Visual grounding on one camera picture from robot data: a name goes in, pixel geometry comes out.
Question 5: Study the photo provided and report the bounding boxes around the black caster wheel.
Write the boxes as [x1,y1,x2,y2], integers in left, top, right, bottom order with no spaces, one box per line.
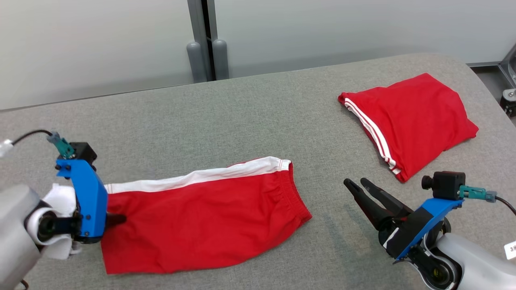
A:
[500,89,516,118]

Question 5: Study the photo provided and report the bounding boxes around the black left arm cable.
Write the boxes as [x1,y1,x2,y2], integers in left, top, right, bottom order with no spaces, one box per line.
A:
[11,129,54,146]

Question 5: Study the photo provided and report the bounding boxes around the teal left cable connector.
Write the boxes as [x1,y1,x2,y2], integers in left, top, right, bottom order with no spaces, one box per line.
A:
[46,131,77,159]

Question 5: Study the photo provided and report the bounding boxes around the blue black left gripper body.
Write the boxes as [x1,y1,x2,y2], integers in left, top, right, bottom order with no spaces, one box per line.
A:
[56,159,109,244]

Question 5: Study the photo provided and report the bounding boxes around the red basketball jersey white sleeves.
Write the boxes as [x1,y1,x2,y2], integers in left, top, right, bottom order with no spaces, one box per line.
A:
[338,72,479,183]

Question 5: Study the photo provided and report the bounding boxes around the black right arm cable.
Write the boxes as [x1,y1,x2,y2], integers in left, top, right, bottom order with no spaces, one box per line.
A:
[495,195,516,216]

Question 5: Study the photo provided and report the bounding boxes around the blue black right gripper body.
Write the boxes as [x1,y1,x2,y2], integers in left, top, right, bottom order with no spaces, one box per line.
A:
[378,197,464,264]

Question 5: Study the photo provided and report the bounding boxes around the grey rounded post foot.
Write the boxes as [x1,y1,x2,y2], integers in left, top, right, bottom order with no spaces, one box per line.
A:
[212,39,230,80]
[186,41,208,83]

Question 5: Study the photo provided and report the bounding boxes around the grey metal wheeled stand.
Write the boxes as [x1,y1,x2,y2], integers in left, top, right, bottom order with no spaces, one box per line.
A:
[499,43,516,117]

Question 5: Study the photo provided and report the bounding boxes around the teal cable connector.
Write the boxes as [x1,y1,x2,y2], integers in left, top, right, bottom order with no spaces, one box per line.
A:
[459,185,498,203]
[46,131,77,159]

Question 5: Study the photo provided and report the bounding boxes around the teal right cable connector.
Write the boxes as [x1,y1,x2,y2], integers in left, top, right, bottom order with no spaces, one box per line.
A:
[459,185,498,203]

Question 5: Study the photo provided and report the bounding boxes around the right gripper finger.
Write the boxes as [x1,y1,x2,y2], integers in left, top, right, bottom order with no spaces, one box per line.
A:
[343,179,395,231]
[360,177,414,220]

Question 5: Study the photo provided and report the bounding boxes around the grey metal partition post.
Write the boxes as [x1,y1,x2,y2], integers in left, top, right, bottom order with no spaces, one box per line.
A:
[187,0,218,81]

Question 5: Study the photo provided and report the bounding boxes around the red shorts white stripe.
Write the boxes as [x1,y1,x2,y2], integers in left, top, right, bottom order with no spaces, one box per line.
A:
[100,156,313,276]

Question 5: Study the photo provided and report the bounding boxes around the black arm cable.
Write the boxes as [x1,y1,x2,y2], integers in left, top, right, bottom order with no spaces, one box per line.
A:
[495,195,516,216]
[11,129,54,146]

